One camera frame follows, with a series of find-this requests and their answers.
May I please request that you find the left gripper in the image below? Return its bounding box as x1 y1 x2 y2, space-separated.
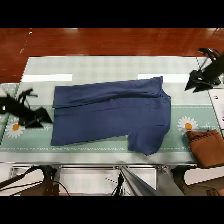
4 96 54 130

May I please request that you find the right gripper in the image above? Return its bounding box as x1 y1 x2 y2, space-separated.
184 62 222 94

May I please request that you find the brown garment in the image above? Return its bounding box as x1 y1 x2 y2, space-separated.
185 129 224 169

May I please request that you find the blue T-shirt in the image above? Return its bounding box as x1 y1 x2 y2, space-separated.
50 75 172 157

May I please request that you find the black cable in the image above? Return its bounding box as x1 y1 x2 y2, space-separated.
111 172 126 197

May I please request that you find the silver frame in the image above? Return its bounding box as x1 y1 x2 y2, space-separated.
9 162 188 197

